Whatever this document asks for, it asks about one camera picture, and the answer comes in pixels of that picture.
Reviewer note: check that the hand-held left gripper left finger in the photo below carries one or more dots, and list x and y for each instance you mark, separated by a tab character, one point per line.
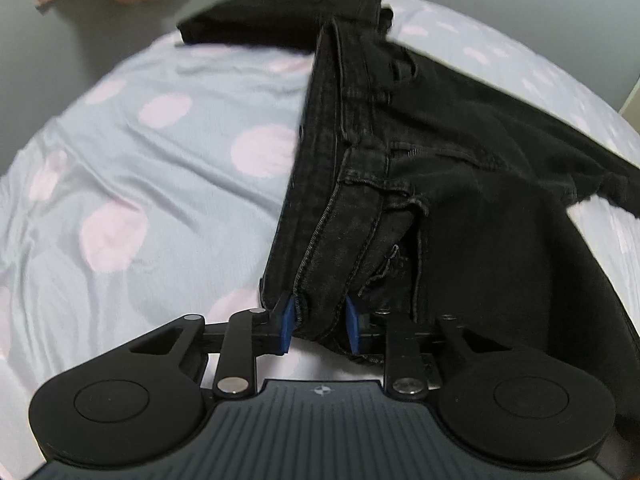
285	327

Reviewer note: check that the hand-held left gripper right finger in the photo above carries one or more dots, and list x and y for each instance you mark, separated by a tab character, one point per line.
352	327

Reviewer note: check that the black jeans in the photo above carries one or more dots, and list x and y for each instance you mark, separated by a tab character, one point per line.
425	200

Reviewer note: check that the polka dot bed sheet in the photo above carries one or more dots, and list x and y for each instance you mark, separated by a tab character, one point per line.
165	170

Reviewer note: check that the folded black garment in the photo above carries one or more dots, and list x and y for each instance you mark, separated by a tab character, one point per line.
280	17

